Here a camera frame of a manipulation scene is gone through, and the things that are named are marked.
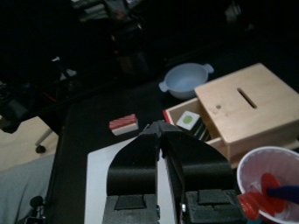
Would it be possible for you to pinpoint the toy sushi roll green centre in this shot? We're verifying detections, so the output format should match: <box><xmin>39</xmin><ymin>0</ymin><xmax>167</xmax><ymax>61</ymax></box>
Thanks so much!
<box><xmin>175</xmin><ymin>110</ymin><xmax>202</xmax><ymax>131</ymax></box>

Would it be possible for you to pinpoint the white cutting board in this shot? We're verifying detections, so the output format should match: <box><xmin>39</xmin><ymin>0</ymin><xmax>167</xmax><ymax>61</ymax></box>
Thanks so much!
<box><xmin>84</xmin><ymin>135</ymin><xmax>185</xmax><ymax>224</ymax></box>

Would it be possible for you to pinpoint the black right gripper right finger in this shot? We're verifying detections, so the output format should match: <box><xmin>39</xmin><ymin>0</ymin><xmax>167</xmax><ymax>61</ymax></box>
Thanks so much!
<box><xmin>161</xmin><ymin>121</ymin><xmax>249</xmax><ymax>224</ymax></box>

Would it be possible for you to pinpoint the wooden box with slot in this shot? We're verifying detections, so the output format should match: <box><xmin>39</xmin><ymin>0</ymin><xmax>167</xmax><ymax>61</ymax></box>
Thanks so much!
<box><xmin>194</xmin><ymin>62</ymin><xmax>299</xmax><ymax>160</ymax></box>

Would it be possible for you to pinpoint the blue toy utensil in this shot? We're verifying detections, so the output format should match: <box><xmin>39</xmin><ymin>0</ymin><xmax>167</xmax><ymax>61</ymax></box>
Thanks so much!
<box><xmin>266</xmin><ymin>185</ymin><xmax>299</xmax><ymax>205</ymax></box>

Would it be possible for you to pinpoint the pale blue toy pot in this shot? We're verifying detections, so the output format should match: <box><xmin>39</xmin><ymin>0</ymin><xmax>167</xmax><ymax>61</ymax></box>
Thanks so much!
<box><xmin>158</xmin><ymin>62</ymin><xmax>215</xmax><ymax>101</ymax></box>

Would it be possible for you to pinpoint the red striped toy sushi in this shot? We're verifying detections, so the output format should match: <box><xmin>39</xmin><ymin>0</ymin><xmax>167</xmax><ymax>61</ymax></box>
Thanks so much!
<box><xmin>108</xmin><ymin>113</ymin><xmax>139</xmax><ymax>137</ymax></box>

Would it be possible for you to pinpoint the office chair leg with caster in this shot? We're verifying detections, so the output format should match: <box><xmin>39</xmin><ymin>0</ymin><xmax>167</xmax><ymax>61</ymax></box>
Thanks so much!
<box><xmin>34</xmin><ymin>128</ymin><xmax>56</xmax><ymax>155</ymax></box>

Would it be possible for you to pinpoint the red plastic cup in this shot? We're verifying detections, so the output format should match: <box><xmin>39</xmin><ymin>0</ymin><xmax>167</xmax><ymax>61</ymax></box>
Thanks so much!
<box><xmin>237</xmin><ymin>146</ymin><xmax>299</xmax><ymax>224</ymax></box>

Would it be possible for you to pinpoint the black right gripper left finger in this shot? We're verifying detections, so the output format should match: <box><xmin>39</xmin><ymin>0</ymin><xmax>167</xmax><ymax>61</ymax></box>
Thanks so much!
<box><xmin>103</xmin><ymin>120</ymin><xmax>162</xmax><ymax>224</ymax></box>

